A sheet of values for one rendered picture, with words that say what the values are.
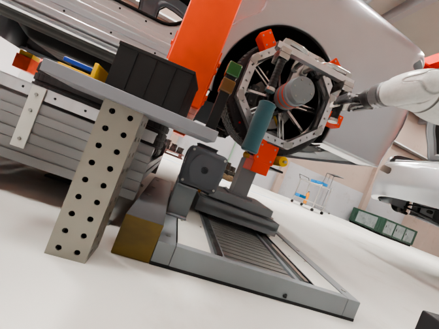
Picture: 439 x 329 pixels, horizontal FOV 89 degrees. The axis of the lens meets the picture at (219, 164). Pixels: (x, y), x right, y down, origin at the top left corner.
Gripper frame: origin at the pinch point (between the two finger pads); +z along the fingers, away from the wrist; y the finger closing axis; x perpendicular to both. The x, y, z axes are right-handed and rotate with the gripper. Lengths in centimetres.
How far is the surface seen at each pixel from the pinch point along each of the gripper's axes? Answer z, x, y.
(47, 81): 7, -41, -119
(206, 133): -38, -40, -56
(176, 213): 4, -74, -52
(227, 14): -16, 3, -63
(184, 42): -16, -12, -73
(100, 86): -38, -39, -83
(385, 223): 690, -26, 850
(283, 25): 37, 45, -31
